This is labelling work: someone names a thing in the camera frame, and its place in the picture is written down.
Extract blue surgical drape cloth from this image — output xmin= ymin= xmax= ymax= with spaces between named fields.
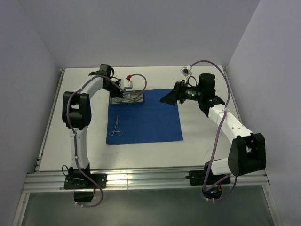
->
xmin=106 ymin=89 xmax=183 ymax=145

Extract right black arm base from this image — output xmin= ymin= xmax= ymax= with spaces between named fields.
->
xmin=185 ymin=164 xmax=226 ymax=186

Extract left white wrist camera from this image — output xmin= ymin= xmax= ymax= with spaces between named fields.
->
xmin=120 ymin=75 xmax=133 ymax=90

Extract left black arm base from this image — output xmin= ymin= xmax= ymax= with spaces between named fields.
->
xmin=63 ymin=173 xmax=108 ymax=203

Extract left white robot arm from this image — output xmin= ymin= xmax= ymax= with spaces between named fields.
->
xmin=62 ymin=64 xmax=122 ymax=189

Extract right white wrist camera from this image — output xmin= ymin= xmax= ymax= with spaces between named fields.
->
xmin=180 ymin=65 xmax=192 ymax=84

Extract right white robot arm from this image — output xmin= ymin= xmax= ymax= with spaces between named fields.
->
xmin=160 ymin=73 xmax=266 ymax=177

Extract metal instrument tray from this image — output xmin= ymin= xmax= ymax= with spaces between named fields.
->
xmin=109 ymin=90 xmax=144 ymax=105

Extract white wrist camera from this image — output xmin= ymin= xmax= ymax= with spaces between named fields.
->
xmin=180 ymin=65 xmax=192 ymax=84
xmin=120 ymin=75 xmax=133 ymax=90

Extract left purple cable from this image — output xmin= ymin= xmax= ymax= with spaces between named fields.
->
xmin=65 ymin=73 xmax=148 ymax=208

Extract steel needle holder forceps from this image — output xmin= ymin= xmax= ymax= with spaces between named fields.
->
xmin=109 ymin=115 xmax=123 ymax=137

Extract aluminium extrusion rail frame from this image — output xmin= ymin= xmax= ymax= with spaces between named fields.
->
xmin=13 ymin=68 xmax=283 ymax=226

